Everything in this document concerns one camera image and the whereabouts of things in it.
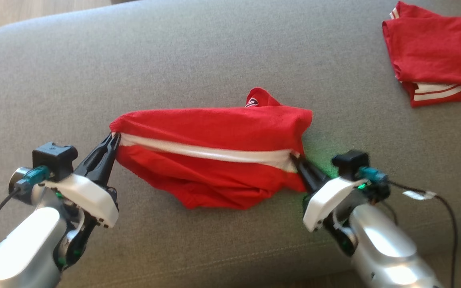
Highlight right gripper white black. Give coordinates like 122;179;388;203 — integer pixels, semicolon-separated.
291;154;389;256

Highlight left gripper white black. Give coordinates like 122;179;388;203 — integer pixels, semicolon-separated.
8;134;121;269

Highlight red white-trimmed shorts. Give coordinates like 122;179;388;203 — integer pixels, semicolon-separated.
109;87;313;210

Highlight red white basketball jersey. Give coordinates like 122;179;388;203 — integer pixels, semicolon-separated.
382;1;461;108

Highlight left cable with teal plug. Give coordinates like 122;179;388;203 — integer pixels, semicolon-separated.
0;166;51;235

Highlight white cable label tag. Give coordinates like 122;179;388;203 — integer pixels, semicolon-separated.
403;190;437;201

